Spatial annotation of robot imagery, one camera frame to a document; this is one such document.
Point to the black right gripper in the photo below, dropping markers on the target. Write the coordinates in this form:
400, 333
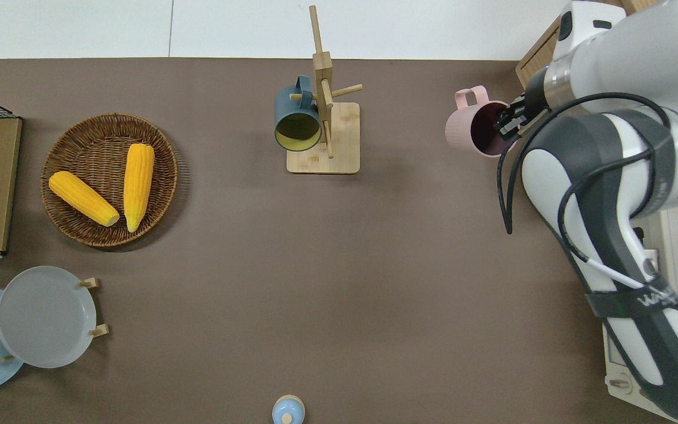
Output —
533, 103

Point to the pink mug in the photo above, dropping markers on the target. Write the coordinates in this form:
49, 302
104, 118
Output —
462, 129

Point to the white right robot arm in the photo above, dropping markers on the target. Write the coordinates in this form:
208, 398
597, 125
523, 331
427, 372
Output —
639, 59

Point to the wooden drawer cabinet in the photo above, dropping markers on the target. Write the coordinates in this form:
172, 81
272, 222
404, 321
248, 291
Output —
530, 68

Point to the wooden mug tree stand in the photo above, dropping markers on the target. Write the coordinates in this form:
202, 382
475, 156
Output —
339, 159

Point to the dark teal mug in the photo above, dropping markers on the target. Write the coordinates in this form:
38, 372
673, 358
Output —
286, 106

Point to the silver oven knob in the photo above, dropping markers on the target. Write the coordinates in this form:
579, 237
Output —
620, 384

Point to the yellow corn cob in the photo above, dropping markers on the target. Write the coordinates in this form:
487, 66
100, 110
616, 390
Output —
83, 197
138, 182

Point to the round brown wicker basket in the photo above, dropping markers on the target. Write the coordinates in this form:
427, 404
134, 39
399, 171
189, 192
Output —
97, 147

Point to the wooden peg plate rack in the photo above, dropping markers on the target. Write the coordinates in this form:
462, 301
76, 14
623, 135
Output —
93, 283

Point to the grey plate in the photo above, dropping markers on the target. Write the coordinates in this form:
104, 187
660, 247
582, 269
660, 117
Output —
45, 318

